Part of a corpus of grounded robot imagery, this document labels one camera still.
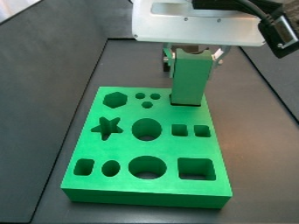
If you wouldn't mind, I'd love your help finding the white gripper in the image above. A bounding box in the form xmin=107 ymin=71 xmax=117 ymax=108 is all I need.
xmin=133 ymin=0 xmax=266 ymax=77

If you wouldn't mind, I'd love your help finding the green arch block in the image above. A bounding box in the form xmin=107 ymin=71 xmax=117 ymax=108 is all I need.
xmin=171 ymin=49 xmax=213 ymax=106

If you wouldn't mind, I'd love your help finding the green shape sorter board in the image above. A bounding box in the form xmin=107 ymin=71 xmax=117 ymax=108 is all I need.
xmin=61 ymin=87 xmax=233 ymax=208

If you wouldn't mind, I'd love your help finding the black camera cable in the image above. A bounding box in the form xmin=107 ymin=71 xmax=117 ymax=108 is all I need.
xmin=191 ymin=0 xmax=286 ymax=23

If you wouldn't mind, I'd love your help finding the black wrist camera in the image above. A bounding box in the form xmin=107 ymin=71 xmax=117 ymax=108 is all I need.
xmin=258 ymin=15 xmax=299 ymax=59

